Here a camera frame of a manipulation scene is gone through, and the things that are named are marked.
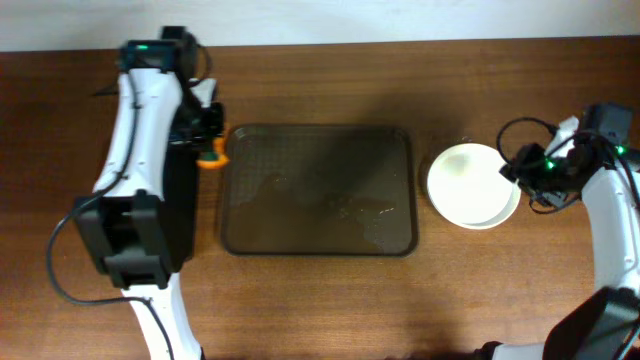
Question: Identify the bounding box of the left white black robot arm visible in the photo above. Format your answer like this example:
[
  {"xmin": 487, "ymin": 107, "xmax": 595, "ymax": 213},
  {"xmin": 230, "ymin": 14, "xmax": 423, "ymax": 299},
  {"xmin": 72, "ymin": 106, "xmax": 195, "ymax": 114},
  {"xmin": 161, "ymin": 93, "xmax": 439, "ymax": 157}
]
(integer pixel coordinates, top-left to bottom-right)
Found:
[{"xmin": 75, "ymin": 68, "xmax": 228, "ymax": 359}]

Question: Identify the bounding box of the black plastic tray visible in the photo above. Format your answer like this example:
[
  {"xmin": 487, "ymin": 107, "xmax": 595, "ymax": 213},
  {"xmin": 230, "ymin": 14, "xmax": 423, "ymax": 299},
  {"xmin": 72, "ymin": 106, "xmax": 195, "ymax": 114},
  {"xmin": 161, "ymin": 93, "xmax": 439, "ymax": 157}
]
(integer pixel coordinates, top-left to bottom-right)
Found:
[{"xmin": 161, "ymin": 147, "xmax": 199, "ymax": 273}]

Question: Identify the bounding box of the brown serving tray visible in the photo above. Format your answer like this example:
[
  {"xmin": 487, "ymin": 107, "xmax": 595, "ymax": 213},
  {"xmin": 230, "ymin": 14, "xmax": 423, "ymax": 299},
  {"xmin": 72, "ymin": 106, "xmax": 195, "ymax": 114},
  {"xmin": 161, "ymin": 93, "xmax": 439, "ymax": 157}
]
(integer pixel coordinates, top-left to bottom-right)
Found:
[{"xmin": 220, "ymin": 124, "xmax": 419, "ymax": 257}]

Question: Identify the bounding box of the pale green plate with ketchup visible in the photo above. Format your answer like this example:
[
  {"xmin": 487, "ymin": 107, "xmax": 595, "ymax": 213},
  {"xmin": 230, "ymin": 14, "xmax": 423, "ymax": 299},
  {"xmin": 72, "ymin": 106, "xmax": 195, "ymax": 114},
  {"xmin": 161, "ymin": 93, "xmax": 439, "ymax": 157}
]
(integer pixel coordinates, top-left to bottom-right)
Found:
[{"xmin": 430, "ymin": 175, "xmax": 520, "ymax": 230}]

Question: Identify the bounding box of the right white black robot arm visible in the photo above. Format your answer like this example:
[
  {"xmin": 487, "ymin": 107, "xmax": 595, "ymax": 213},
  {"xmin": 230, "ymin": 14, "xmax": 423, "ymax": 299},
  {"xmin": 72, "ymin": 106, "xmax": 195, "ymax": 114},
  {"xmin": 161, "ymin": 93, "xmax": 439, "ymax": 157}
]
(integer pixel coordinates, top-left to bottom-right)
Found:
[{"xmin": 473, "ymin": 107, "xmax": 639, "ymax": 360}]

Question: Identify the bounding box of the cream plate with ketchup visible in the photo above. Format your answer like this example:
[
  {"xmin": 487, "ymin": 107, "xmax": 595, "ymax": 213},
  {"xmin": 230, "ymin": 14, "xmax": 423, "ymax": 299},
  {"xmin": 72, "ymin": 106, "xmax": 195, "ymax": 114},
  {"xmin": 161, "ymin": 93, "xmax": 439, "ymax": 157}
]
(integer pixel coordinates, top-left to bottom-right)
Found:
[{"xmin": 426, "ymin": 143, "xmax": 521, "ymax": 230}]

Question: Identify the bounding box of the orange green sponge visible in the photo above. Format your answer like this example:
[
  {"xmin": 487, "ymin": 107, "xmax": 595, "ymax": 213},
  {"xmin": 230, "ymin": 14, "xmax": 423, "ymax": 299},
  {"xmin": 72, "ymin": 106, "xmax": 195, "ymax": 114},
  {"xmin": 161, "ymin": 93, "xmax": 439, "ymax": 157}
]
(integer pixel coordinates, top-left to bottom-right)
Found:
[{"xmin": 196, "ymin": 137, "xmax": 230, "ymax": 170}]

